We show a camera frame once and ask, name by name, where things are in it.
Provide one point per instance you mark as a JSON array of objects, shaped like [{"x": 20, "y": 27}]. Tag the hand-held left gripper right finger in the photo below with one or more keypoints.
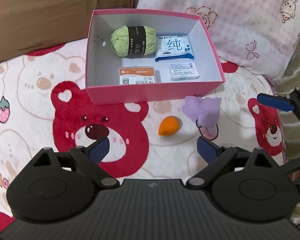
[{"x": 205, "y": 151}]

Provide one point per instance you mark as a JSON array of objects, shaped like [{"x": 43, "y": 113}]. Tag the orange white small box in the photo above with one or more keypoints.
[{"x": 137, "y": 76}]

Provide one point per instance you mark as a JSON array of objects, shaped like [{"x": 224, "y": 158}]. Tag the brown pillow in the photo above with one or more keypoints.
[{"x": 52, "y": 17}]

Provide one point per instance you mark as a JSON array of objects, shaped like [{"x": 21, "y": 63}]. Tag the golden satin cloth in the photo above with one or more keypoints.
[{"x": 295, "y": 75}]

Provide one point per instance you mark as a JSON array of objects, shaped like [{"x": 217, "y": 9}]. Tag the orange makeup sponge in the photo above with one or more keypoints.
[{"x": 168, "y": 127}]

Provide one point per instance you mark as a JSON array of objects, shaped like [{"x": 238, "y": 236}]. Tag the green yarn ball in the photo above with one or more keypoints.
[{"x": 122, "y": 42}]

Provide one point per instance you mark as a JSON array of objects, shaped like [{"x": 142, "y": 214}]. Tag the pink cardboard box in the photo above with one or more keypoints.
[{"x": 140, "y": 93}]

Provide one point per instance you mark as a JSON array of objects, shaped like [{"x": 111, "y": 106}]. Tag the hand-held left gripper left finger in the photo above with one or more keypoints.
[{"x": 100, "y": 151}]

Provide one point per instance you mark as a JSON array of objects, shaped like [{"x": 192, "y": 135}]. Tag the purple plush toy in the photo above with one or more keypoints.
[{"x": 205, "y": 111}]

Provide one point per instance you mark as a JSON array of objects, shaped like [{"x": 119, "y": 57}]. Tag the blue white wet wipes pack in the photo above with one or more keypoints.
[{"x": 175, "y": 48}]

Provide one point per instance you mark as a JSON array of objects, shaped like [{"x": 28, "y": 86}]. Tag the pink checked pillow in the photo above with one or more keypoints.
[{"x": 240, "y": 30}]

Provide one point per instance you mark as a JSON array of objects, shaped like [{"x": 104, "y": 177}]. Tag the bear printed blanket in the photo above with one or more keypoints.
[{"x": 35, "y": 100}]

